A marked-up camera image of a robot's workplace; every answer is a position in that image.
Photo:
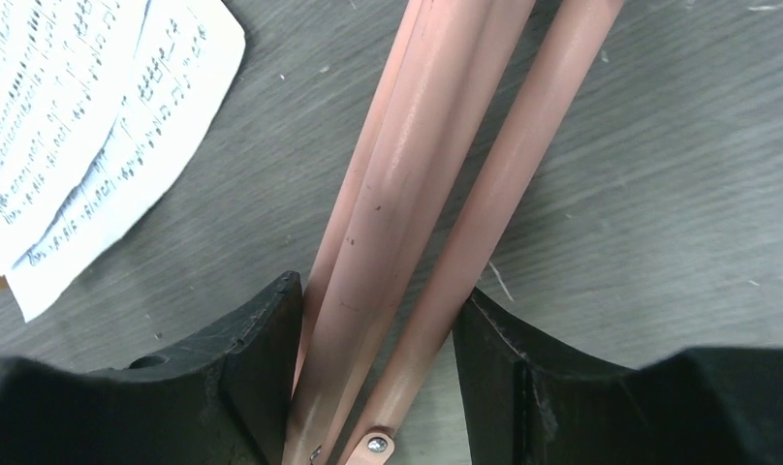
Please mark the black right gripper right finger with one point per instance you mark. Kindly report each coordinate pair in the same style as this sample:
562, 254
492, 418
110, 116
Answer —
529, 398

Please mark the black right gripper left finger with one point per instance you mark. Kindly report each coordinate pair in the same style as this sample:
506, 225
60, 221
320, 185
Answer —
218, 396

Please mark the pink music stand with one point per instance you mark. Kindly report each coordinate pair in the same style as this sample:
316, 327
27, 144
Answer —
444, 65

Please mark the sheet music page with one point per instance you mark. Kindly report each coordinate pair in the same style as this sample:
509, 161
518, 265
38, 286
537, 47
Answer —
188, 56
63, 65

